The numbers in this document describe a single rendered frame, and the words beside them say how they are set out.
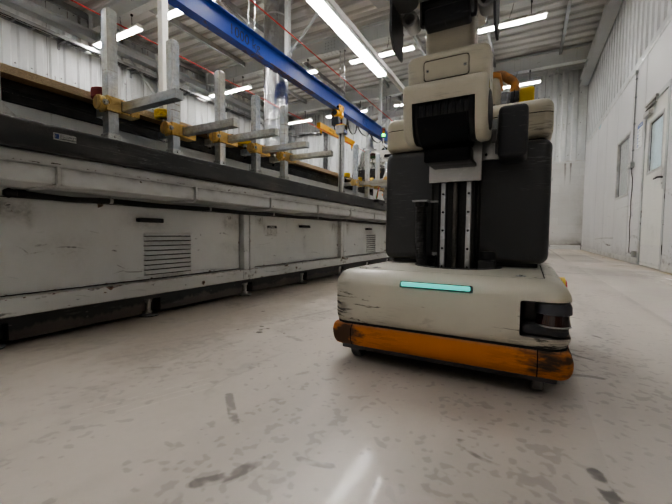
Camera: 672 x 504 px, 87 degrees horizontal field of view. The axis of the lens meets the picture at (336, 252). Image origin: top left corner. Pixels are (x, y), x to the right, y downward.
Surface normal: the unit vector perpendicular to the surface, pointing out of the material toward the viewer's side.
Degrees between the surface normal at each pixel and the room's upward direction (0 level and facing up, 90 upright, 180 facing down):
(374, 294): 90
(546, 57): 90
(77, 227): 92
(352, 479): 0
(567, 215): 90
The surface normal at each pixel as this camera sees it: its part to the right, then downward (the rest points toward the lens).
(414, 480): 0.01, -1.00
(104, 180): 0.88, 0.04
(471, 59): -0.48, 0.18
